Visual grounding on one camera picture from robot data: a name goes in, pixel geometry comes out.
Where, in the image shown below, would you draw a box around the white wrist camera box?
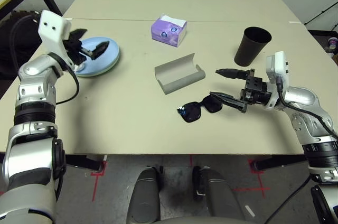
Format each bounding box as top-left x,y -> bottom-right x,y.
38,10 -> 85,73
265,51 -> 291,110

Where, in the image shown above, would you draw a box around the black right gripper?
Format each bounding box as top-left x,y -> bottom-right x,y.
209,68 -> 271,114

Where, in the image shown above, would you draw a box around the grey robot leg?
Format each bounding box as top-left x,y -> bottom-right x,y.
126,167 -> 163,223
192,165 -> 245,221

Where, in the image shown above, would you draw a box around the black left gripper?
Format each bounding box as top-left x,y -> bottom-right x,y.
63,28 -> 110,65

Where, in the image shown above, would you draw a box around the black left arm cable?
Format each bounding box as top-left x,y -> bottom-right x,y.
9,14 -> 80,106

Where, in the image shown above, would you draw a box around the white floor strip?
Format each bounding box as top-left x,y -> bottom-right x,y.
244,204 -> 256,217

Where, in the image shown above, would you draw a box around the black sunglasses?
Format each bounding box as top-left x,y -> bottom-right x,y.
176,94 -> 224,124

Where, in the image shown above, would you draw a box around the black foam floor mat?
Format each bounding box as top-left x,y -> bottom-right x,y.
0,10 -> 43,98

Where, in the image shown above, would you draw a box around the black tripod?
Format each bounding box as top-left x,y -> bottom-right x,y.
303,2 -> 338,32

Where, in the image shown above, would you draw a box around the grey robot right leg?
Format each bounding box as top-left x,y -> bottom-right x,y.
192,165 -> 245,221

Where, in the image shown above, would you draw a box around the grey glasses case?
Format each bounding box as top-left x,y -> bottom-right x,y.
154,52 -> 206,95

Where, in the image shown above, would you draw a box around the green plastic plate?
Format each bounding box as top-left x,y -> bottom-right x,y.
79,49 -> 121,78

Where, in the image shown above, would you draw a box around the blue plastic plate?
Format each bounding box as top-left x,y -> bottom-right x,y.
75,36 -> 120,77

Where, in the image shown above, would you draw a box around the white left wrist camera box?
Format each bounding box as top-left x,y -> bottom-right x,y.
38,10 -> 85,73

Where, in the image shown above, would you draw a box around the black plastic cup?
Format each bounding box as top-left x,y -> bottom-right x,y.
234,26 -> 273,68

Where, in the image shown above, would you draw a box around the black table base bar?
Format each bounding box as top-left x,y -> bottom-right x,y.
64,154 -> 105,173
253,154 -> 308,171

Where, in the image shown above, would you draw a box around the purple tissue pack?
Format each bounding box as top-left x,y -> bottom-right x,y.
151,14 -> 187,48

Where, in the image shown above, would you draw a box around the grey robot left leg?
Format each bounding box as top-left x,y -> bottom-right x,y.
126,167 -> 163,223

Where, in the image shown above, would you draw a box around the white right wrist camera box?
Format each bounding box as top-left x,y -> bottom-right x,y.
265,51 -> 291,110

